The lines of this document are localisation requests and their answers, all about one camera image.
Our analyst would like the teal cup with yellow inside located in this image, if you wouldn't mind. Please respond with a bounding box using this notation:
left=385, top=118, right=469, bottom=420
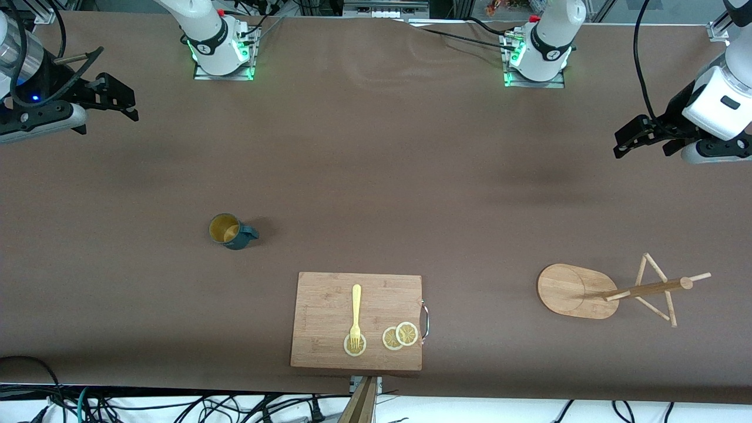
left=209, top=213, right=260, bottom=251

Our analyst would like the wooden cup rack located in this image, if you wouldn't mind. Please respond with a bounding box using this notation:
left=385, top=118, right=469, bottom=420
left=537, top=253, right=712, bottom=328

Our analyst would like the brown table cover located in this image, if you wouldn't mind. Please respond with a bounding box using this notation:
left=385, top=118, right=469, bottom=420
left=0, top=11, right=752, bottom=406

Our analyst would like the grey power strip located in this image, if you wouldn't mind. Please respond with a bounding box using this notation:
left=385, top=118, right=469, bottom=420
left=344, top=0, right=430, bottom=19

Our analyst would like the wooden cutting board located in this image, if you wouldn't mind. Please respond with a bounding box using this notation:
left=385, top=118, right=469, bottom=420
left=290, top=271, right=430, bottom=372

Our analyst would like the yellow plastic fork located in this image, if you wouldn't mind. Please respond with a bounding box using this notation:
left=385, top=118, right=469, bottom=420
left=350, top=284, right=363, bottom=351

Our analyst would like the wooden pole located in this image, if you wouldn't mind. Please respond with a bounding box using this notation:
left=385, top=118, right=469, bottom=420
left=338, top=376, right=378, bottom=423

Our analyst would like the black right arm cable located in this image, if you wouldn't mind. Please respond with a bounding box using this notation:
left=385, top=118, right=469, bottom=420
left=3, top=0, right=105, bottom=110

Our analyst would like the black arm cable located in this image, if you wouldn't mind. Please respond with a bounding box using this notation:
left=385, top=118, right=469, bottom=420
left=632, top=0, right=676, bottom=127
left=3, top=0, right=105, bottom=110

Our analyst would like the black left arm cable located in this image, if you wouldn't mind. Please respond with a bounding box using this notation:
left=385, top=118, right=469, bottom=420
left=632, top=0, right=676, bottom=127

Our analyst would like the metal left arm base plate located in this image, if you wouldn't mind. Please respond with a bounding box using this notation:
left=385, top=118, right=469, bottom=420
left=502, top=32, right=566, bottom=89

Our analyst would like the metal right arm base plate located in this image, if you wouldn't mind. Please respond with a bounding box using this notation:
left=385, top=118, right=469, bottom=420
left=193, top=25, right=257, bottom=81

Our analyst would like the thick black cable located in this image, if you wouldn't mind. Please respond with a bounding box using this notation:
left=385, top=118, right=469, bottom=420
left=0, top=355, right=65, bottom=423

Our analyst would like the metal clamp bracket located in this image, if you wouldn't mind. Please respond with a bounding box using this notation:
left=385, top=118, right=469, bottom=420
left=349, top=376, right=384, bottom=395

